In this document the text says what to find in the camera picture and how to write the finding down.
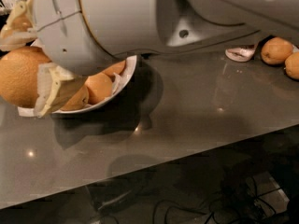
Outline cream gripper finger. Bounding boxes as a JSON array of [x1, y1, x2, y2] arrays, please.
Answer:
[[34, 63, 87, 117], [0, 0, 37, 51]]

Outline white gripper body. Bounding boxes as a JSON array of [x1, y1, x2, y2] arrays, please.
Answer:
[[33, 0, 119, 76]]

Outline orange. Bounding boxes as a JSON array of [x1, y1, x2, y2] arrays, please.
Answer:
[[85, 73, 113, 105], [0, 47, 50, 108], [103, 61, 126, 77], [285, 52, 299, 79], [61, 85, 89, 111], [261, 37, 293, 65]]

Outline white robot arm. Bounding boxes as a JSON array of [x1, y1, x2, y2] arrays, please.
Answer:
[[1, 0, 299, 76]]

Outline white ceramic bowl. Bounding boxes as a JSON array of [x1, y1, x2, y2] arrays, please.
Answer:
[[17, 39, 138, 118]]

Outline white paper liner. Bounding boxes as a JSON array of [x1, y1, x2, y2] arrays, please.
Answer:
[[18, 75, 128, 118]]

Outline clear water bottle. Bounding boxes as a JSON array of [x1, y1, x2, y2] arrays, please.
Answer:
[[225, 45, 257, 63]]

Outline black floor cables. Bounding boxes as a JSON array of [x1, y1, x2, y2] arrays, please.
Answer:
[[83, 175, 291, 224]]

